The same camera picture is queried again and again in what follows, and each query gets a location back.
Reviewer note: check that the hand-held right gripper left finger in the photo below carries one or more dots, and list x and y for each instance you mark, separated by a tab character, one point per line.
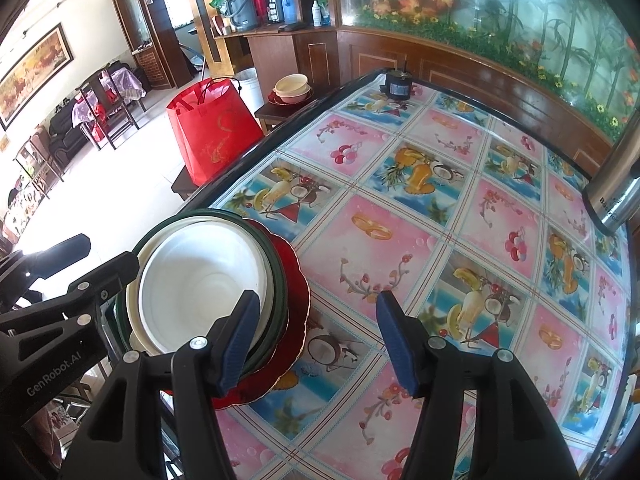
240	345

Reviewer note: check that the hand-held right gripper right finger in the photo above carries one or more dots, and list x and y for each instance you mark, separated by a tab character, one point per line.
400	345

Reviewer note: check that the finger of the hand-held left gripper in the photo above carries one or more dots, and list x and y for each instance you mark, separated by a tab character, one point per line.
117	270
70	250

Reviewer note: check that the beige plastic bowl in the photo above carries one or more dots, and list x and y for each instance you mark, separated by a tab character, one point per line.
131	310

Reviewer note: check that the nested dark green bowls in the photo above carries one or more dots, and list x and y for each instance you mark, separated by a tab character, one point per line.
278	305

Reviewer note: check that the red scalloped plate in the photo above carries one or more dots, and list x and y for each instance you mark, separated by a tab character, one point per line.
295	320

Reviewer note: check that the black sofa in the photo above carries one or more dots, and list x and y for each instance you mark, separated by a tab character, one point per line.
65	130

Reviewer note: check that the wooden chair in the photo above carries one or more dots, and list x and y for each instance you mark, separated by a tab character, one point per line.
112	120

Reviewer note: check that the red gift bag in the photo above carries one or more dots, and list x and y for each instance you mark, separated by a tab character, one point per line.
215	135

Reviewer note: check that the purple table cover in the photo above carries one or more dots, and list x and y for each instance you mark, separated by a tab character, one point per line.
122	85

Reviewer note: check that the white bucket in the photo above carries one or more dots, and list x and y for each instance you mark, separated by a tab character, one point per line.
248	90

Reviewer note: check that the dark wooden stool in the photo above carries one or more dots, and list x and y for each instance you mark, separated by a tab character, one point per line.
280	115

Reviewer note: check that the cream bowl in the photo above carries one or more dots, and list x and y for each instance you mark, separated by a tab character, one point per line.
292	87

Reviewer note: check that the small black jar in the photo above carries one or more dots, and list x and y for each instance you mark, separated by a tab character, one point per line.
397	87

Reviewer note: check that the stainless steel thermos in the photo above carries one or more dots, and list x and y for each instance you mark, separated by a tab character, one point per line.
615	195

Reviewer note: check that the wooden aquarium cabinet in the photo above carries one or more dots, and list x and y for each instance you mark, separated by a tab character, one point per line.
450	75

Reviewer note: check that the grey kettle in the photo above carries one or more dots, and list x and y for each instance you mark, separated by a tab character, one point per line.
242	10

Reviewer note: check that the red thermos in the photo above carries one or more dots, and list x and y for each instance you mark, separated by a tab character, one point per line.
259	5

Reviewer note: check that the black thermos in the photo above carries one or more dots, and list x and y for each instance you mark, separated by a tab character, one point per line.
273	2

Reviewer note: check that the white spray bottle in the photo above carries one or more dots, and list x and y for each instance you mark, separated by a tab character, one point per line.
318	14

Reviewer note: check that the aquarium with artificial flowers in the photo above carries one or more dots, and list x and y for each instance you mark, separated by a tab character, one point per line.
475	0

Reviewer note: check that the framed wall painting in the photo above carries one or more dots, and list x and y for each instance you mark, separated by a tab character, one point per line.
35	70

